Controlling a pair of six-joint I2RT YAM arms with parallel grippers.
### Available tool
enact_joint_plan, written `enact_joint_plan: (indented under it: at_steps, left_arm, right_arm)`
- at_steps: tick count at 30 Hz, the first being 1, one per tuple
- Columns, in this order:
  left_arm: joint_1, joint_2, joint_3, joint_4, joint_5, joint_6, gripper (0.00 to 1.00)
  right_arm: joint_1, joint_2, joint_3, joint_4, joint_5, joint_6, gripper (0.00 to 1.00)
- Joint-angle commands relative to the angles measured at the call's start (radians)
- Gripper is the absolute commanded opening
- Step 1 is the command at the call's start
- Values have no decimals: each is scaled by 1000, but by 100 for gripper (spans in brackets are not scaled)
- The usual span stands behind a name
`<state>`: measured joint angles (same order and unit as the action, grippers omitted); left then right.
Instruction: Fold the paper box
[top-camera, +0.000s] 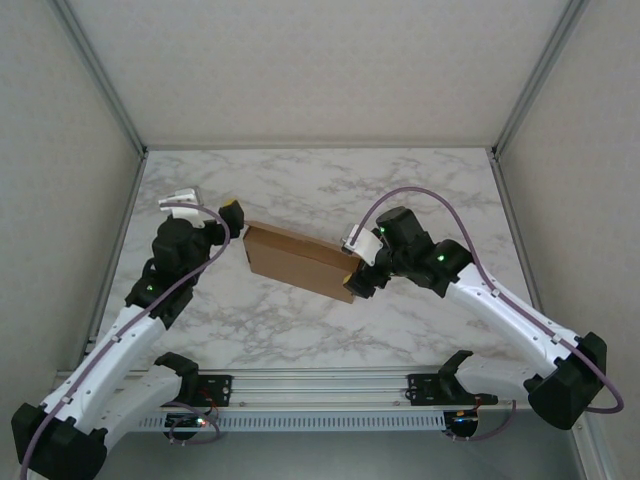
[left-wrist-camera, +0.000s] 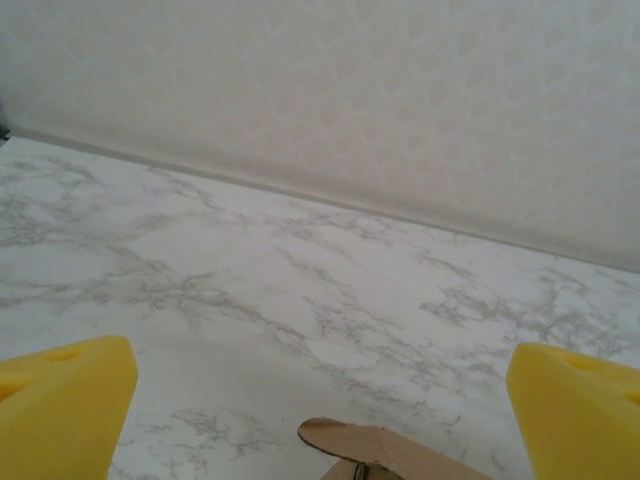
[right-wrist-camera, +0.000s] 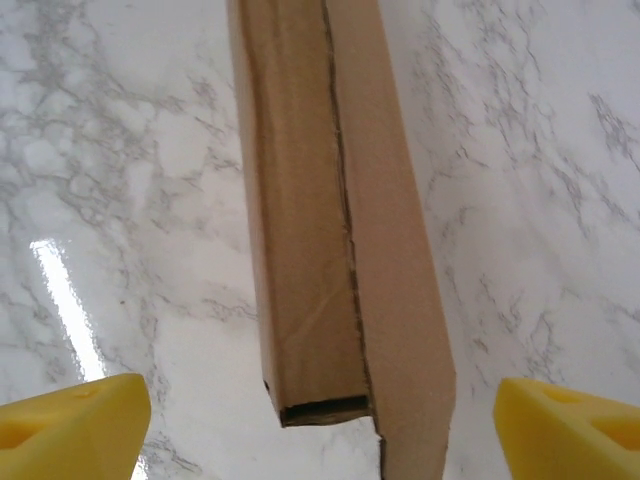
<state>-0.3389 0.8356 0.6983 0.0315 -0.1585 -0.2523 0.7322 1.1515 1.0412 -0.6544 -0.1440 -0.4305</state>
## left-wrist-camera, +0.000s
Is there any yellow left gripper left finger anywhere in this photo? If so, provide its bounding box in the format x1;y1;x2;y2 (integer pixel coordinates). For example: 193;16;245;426
0;335;139;480

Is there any brown cardboard box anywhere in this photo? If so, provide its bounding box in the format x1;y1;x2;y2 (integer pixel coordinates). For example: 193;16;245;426
297;417;490;480

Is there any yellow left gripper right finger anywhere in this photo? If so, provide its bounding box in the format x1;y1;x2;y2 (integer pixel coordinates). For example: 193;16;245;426
505;342;640;480

